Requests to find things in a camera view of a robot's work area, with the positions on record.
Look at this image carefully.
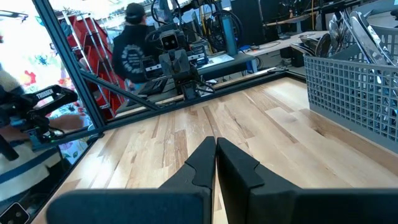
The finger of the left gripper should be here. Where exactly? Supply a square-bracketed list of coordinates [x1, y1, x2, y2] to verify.
[142, 50, 181, 80]
[179, 43, 211, 77]

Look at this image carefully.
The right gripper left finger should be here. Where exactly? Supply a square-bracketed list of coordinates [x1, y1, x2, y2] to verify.
[45, 136, 217, 224]

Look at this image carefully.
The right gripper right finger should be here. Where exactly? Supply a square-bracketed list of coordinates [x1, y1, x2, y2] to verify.
[216, 137, 398, 224]

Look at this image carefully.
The silver spoon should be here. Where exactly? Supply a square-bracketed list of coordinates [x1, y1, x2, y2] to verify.
[298, 34, 321, 47]
[289, 42, 315, 58]
[314, 32, 333, 58]

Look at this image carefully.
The person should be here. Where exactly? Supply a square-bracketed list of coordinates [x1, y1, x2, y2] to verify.
[111, 2, 158, 91]
[0, 62, 85, 203]

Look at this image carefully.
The dark grey side desk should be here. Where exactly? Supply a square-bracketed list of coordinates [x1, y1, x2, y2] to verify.
[195, 52, 259, 82]

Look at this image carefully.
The black computer monitor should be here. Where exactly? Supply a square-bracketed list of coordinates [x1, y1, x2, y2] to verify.
[230, 0, 266, 47]

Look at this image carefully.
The dark blue furniture leg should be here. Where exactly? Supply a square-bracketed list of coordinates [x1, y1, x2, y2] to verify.
[247, 58, 259, 75]

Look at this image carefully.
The red storage shelf rack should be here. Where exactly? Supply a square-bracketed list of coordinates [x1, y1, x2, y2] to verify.
[60, 14, 128, 121]

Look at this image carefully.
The light wooden desk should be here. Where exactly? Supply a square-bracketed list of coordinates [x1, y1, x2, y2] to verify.
[245, 29, 330, 58]

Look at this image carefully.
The person's hand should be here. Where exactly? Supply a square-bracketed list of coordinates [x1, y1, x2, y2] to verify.
[49, 114, 85, 131]

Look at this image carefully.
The black box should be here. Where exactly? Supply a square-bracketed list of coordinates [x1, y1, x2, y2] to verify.
[279, 46, 307, 68]

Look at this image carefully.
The small black device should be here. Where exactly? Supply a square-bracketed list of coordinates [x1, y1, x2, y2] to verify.
[0, 202, 31, 224]

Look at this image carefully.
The grey plastic cutlery basket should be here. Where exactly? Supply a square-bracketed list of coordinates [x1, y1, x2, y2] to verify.
[303, 24, 398, 154]

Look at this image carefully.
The white floral print sheet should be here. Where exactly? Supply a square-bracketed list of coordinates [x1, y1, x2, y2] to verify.
[0, 0, 94, 162]

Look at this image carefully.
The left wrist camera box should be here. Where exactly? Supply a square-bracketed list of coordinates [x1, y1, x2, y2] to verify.
[159, 29, 182, 52]

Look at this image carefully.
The blue cylinder post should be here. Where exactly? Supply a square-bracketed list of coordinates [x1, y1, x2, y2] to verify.
[220, 14, 239, 57]

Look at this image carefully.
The black aluminium table frame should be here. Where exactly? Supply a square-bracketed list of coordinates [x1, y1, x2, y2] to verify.
[0, 0, 307, 224]

